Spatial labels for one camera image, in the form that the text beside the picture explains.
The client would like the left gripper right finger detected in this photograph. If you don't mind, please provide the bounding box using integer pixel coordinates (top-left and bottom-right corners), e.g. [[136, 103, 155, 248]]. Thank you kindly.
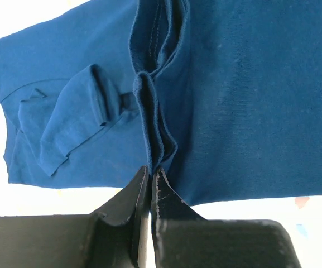
[[151, 168, 301, 268]]

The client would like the blue t shirt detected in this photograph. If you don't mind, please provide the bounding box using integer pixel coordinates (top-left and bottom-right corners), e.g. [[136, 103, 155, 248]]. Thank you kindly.
[[0, 1, 322, 205]]

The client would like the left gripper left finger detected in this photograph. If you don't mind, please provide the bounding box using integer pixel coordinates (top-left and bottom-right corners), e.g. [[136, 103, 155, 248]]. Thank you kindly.
[[0, 166, 149, 268]]

